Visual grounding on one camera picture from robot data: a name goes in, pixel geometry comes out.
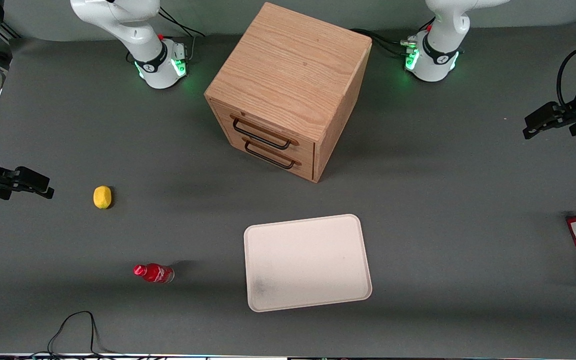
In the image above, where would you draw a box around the beige plastic tray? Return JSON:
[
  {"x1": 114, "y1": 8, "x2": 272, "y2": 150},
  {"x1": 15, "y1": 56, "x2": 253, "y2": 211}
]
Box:
[{"x1": 243, "y1": 214, "x2": 373, "y2": 313}]

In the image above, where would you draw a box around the yellow lemon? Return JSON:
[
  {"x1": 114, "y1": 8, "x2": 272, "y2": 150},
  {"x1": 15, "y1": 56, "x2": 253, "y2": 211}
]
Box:
[{"x1": 93, "y1": 185, "x2": 113, "y2": 210}]

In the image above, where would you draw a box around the red soda bottle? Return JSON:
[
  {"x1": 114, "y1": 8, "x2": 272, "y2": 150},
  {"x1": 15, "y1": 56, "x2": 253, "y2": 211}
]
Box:
[{"x1": 133, "y1": 263, "x2": 175, "y2": 285}]

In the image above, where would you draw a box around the wooden drawer cabinet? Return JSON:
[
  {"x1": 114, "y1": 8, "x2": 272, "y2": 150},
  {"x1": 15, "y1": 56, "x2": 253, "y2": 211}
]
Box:
[{"x1": 204, "y1": 2, "x2": 373, "y2": 184}]

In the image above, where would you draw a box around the black looped floor cable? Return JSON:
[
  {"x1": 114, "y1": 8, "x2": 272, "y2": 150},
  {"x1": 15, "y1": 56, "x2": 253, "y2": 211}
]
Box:
[{"x1": 47, "y1": 310, "x2": 119, "y2": 358}]

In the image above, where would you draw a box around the black left arm base cable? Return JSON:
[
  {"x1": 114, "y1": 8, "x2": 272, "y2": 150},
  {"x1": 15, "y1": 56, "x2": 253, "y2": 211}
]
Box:
[{"x1": 350, "y1": 17, "x2": 436, "y2": 59}]

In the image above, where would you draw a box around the black arm base cable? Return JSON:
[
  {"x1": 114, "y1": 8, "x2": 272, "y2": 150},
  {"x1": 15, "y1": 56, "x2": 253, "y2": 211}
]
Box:
[
  {"x1": 157, "y1": 7, "x2": 207, "y2": 63},
  {"x1": 350, "y1": 17, "x2": 436, "y2": 59}
]

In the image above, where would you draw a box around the black right arm base cable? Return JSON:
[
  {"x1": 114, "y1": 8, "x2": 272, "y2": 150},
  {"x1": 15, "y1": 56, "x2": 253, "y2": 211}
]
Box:
[{"x1": 157, "y1": 7, "x2": 207, "y2": 63}]

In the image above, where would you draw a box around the black wire drawer handle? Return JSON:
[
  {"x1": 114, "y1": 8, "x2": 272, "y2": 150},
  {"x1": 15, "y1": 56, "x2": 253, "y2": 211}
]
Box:
[
  {"x1": 242, "y1": 137, "x2": 302, "y2": 170},
  {"x1": 231, "y1": 115, "x2": 300, "y2": 151}
]

